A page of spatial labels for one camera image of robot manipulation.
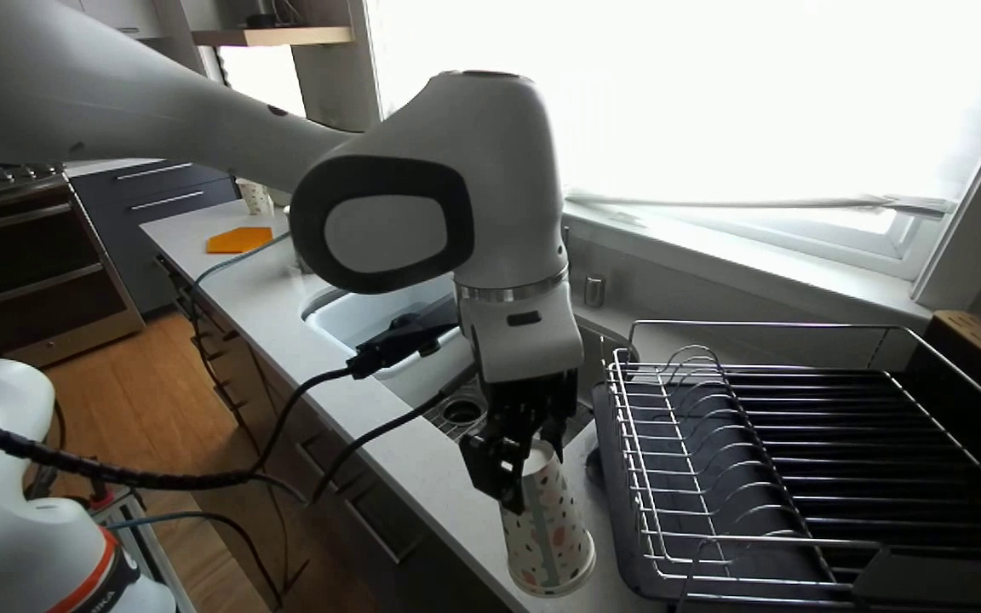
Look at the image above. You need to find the stainless steel sink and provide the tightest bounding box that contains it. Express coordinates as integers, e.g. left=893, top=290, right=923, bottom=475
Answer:
left=303, top=276, right=612, bottom=443

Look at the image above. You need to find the white plastic wash basin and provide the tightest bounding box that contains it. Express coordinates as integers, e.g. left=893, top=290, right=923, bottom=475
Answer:
left=303, top=276, right=474, bottom=404

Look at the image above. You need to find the metal dish drying rack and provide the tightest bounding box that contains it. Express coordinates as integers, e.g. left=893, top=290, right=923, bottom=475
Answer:
left=592, top=321, right=981, bottom=613

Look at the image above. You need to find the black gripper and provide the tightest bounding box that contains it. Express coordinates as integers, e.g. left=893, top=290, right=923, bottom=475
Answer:
left=460, top=371, right=577, bottom=511

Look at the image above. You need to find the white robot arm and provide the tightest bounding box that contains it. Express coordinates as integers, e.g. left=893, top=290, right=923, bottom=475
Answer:
left=0, top=0, right=582, bottom=613

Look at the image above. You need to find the patterned paper coffee cup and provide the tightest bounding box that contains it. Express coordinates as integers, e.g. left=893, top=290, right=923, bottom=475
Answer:
left=501, top=439, right=596, bottom=596

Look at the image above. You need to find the orange silicone mat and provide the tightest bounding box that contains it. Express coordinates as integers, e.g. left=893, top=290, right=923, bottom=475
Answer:
left=205, top=225, right=276, bottom=254

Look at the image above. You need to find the wooden wall shelf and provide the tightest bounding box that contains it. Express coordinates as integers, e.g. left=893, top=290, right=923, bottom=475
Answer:
left=192, top=28, right=354, bottom=47

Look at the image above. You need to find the black kitchen stove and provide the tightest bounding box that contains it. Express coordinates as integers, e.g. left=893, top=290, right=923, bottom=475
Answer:
left=0, top=165, right=143, bottom=369

